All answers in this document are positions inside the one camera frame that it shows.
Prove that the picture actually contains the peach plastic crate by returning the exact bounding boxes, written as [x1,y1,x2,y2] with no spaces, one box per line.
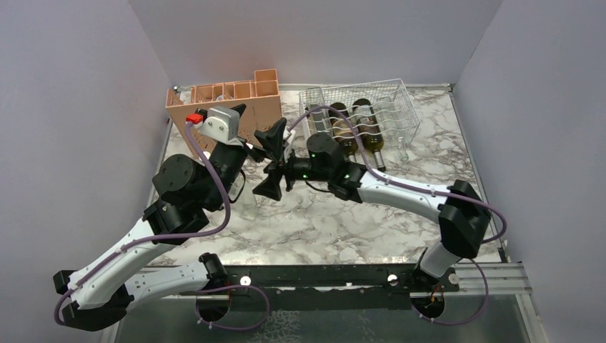
[166,69,282,158]

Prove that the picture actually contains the green Primitivo wine bottle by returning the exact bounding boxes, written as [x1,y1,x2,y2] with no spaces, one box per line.
[352,98,387,172]

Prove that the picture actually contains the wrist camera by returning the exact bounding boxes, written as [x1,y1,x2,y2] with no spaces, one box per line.
[283,128,297,156]
[186,106,243,146]

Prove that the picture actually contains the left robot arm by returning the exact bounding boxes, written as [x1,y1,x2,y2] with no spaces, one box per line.
[53,104,287,332]

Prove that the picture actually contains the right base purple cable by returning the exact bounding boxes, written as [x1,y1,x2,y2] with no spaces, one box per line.
[409,257,490,327]

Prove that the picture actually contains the green wine bottle silver neck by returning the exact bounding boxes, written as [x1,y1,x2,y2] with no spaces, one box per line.
[329,111,359,163]

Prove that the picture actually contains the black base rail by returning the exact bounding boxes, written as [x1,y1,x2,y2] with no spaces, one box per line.
[156,262,475,314]

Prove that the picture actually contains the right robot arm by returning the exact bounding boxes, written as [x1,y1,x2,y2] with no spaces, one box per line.
[253,119,492,291]

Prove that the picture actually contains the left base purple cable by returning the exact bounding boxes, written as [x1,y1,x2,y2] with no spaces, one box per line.
[194,282,272,332]

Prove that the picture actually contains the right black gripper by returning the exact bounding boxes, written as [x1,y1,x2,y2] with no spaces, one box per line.
[253,144,332,200]

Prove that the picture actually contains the white wire wine rack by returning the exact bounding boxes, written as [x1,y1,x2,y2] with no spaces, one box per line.
[299,79,420,150]

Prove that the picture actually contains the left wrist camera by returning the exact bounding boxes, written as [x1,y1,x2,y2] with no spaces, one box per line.
[186,106,243,146]

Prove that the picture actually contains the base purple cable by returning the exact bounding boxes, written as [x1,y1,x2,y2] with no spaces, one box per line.
[194,282,272,332]
[409,257,490,327]

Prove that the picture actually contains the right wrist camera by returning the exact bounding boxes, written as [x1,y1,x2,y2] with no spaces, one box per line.
[283,128,297,156]

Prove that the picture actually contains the small clear glass bottle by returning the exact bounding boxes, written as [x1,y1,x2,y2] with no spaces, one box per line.
[229,169,257,220]

